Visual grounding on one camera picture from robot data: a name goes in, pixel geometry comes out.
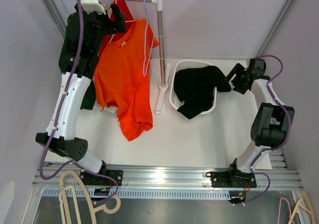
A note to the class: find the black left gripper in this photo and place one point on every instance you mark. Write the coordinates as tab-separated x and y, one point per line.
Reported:
119	18

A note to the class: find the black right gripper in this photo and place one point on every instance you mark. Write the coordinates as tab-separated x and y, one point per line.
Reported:
238	69

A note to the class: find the pink plastic hanger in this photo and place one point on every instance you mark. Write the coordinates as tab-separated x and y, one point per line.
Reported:
129	20

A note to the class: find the black t-shirt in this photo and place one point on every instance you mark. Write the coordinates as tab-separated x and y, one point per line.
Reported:
195	86

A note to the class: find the orange t-shirt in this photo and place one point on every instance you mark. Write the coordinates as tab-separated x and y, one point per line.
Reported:
119	81

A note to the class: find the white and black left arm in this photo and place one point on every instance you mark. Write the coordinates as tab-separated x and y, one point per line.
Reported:
78	60

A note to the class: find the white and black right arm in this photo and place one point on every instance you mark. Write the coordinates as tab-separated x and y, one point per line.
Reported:
272	125

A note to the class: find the red t-shirt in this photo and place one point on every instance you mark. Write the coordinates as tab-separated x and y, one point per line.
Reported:
105	42

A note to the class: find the green and beige t-shirt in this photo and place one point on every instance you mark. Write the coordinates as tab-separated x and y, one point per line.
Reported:
88	99

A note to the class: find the beige wooden hanger on rack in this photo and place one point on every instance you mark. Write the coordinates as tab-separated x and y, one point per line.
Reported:
106	7

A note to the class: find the beige hanger lower right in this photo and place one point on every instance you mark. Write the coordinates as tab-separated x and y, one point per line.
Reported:
303	212

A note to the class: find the white perforated plastic basket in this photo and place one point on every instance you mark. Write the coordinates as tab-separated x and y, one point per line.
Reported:
175	102

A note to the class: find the silver clothes rack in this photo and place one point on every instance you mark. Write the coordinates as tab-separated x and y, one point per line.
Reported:
56	17

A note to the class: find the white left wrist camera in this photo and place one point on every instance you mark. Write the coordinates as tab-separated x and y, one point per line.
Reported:
91	6

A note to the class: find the aluminium frame post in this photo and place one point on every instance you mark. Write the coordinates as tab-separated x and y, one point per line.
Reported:
288	4

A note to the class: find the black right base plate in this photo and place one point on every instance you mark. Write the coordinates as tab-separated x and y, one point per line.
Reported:
229	179

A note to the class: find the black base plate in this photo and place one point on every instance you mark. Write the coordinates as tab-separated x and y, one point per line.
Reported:
229	179
102	178

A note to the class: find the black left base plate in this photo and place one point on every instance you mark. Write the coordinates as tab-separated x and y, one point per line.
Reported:
102	178

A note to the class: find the aluminium rail front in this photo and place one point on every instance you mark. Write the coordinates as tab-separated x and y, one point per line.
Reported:
142	182

